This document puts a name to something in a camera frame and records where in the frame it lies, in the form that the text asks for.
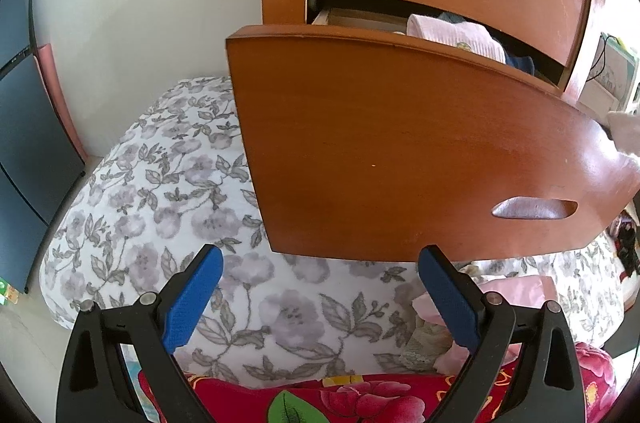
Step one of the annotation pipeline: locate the red floral blanket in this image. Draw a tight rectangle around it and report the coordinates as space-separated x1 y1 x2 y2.
184 343 617 422

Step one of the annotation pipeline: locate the pink garment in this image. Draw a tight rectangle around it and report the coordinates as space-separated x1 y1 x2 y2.
406 14 506 64

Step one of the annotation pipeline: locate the pile of colourful items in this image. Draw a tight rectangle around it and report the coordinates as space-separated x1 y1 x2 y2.
606 211 639 280

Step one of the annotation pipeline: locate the dark blue wardrobe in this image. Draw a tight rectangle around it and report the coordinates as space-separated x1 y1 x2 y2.
0 0 85 293

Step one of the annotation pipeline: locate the pink board by wardrobe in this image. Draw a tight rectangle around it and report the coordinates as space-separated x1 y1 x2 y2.
36 44 89 162

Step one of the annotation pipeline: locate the grey floral white mattress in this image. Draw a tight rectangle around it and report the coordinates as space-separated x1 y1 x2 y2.
40 75 627 390

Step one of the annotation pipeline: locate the white side shelf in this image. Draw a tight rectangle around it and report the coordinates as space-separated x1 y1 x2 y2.
578 33 639 124

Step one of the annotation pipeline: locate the olive lace garment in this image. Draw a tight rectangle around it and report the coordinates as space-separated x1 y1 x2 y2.
400 318 454 373

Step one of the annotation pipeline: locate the black cable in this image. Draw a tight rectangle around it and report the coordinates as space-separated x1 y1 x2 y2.
584 33 624 83

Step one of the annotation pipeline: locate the dark blue garment in drawer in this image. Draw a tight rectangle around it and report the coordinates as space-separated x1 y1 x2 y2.
504 52 536 76

